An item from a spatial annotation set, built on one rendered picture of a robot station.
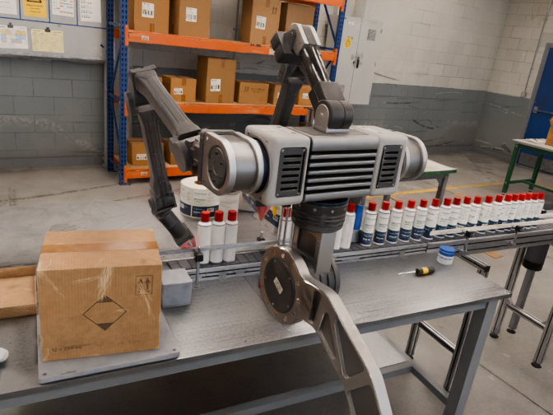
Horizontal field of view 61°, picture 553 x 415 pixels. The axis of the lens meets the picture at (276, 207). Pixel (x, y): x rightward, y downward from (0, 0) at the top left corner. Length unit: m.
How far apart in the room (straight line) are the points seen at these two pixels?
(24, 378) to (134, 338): 0.28
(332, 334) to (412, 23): 7.72
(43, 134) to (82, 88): 0.69
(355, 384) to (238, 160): 0.52
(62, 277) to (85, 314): 0.12
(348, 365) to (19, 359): 0.89
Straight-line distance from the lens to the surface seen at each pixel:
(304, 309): 1.13
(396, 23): 8.29
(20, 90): 5.94
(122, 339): 1.41
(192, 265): 1.82
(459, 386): 2.44
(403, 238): 2.31
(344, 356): 1.07
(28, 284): 1.84
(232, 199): 2.05
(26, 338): 1.58
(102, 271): 1.30
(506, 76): 10.24
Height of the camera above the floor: 1.72
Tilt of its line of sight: 20 degrees down
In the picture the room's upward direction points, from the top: 7 degrees clockwise
